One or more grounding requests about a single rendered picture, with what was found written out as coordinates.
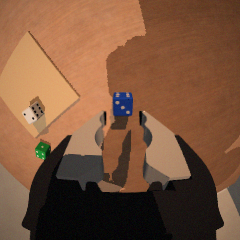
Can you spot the white die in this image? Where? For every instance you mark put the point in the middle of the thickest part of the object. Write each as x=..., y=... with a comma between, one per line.
x=33, y=112

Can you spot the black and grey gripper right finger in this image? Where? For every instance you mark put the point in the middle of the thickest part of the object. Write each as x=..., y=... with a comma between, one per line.
x=171, y=161

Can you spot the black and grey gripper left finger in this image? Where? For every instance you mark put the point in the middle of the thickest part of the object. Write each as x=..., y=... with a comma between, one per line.
x=74, y=162

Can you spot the green die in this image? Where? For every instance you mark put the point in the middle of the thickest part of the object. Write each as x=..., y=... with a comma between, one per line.
x=42, y=150

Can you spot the blue die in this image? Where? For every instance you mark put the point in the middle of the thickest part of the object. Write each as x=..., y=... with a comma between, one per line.
x=122, y=104

